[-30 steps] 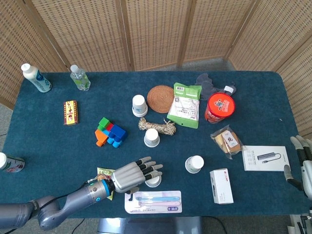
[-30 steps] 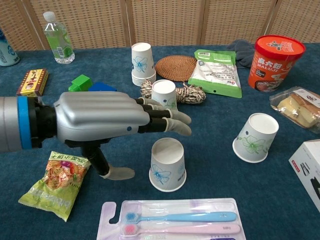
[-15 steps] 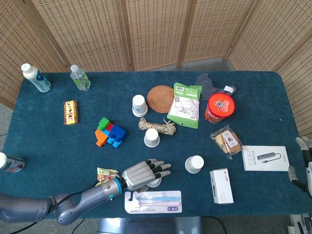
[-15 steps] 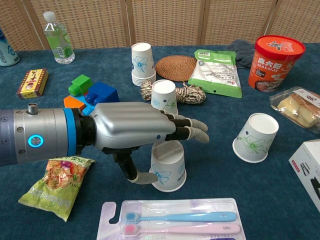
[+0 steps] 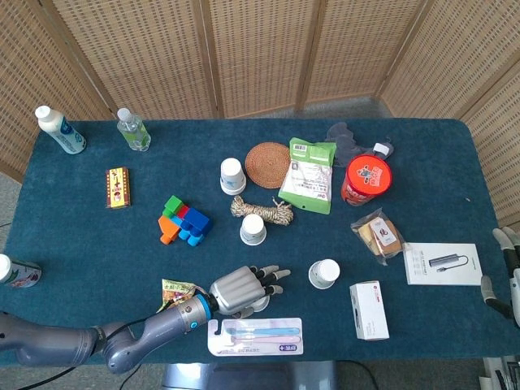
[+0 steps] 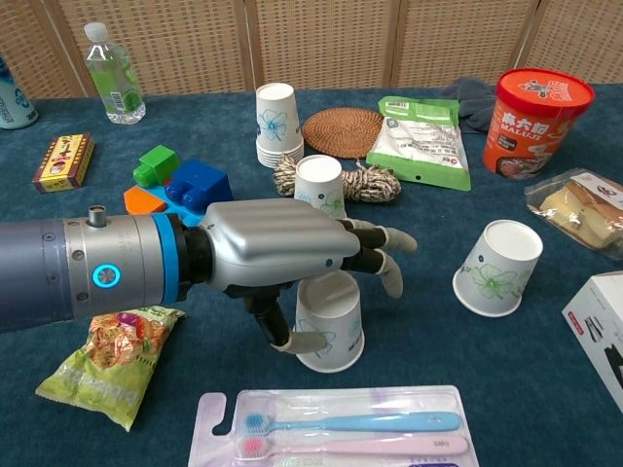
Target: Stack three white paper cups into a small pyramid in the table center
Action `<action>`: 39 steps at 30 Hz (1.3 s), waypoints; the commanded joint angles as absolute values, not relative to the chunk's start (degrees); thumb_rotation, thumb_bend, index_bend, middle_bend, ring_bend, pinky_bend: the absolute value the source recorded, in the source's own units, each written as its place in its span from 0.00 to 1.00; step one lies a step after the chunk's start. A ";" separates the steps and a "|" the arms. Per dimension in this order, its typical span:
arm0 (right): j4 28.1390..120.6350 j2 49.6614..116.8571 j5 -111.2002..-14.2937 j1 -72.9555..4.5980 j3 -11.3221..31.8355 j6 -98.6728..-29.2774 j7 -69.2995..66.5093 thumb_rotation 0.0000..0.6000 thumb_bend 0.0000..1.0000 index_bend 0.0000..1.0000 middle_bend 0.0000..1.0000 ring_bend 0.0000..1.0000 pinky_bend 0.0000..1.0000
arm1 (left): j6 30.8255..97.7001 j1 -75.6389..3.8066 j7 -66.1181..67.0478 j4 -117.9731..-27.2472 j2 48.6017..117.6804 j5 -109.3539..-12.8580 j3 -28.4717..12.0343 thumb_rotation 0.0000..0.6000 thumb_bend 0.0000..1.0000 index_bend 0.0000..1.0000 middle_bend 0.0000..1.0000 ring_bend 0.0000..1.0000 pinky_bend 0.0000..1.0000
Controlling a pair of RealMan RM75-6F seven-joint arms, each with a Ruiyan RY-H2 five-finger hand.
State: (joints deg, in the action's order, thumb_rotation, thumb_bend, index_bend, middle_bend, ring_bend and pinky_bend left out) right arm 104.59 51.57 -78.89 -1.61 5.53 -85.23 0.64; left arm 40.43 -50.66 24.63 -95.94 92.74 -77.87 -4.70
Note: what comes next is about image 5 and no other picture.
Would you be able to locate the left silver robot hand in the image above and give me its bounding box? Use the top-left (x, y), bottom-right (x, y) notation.
top-left (209, 264), bottom-right (292, 319)

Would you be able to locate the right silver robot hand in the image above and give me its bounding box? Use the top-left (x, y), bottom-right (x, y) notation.
top-left (480, 227), bottom-right (520, 330)

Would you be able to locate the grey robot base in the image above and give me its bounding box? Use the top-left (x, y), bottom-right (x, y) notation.
top-left (162, 360), bottom-right (338, 390)

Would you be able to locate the blue toothbrush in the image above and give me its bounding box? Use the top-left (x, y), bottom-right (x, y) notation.
top-left (222, 327), bottom-right (301, 337)

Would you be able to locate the pink toothbrush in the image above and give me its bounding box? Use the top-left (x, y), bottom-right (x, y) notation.
top-left (230, 335), bottom-right (302, 345)

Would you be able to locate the toothbrush blister pack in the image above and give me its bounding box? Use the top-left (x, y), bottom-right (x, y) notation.
top-left (206, 317), bottom-right (305, 358)

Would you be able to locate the green snack packet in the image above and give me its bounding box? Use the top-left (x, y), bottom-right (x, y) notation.
top-left (161, 278), bottom-right (198, 313)

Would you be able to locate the light blue toy block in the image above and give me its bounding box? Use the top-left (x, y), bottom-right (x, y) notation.
top-left (170, 214), bottom-right (206, 248)

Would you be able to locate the dark blue toy block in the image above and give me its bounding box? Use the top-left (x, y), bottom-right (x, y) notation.
top-left (180, 207), bottom-right (215, 239)

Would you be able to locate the flat white hub box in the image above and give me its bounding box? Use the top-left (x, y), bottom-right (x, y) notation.
top-left (402, 242), bottom-right (483, 287)

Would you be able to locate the orange toy block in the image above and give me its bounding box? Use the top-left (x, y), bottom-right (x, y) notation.
top-left (157, 214), bottom-right (182, 245)

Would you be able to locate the green toy block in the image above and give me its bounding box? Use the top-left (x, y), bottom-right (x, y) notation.
top-left (162, 195), bottom-right (184, 216)

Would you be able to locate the round woven rattan coaster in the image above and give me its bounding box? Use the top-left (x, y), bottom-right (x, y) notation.
top-left (245, 141), bottom-right (292, 189)

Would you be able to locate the green white pouch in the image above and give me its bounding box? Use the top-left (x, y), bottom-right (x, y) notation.
top-left (277, 136), bottom-right (338, 215)

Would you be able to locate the white box red logo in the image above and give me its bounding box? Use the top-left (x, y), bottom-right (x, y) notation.
top-left (349, 279), bottom-right (391, 341)

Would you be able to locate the cake slices clear bag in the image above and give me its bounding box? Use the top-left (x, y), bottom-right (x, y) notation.
top-left (350, 207), bottom-right (407, 267)

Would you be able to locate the small yellow red box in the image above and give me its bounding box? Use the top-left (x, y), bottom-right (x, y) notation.
top-left (105, 167), bottom-right (133, 210)

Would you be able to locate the red instant noodle cup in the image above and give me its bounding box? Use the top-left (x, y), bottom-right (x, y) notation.
top-left (340, 154), bottom-right (394, 207)

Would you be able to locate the grey cloth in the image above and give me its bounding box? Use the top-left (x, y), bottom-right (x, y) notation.
top-left (324, 121), bottom-right (394, 168)

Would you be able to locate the clear bottle green label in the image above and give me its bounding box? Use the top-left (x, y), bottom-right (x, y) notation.
top-left (116, 107), bottom-right (152, 153)

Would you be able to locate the small printed drink bottle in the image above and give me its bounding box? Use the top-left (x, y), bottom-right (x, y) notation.
top-left (0, 253), bottom-right (43, 289)

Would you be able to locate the white bottle blue label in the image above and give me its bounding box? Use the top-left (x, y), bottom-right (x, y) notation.
top-left (34, 105), bottom-right (88, 156)

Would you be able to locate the woven wooden folding screen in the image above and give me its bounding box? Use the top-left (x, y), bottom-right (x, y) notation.
top-left (0, 0), bottom-right (520, 232)

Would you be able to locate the beige rope bundle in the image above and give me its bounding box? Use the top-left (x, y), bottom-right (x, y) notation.
top-left (230, 195), bottom-right (294, 227)

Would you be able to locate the black floor cable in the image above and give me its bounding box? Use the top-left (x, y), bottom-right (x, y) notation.
top-left (340, 359), bottom-right (379, 390)

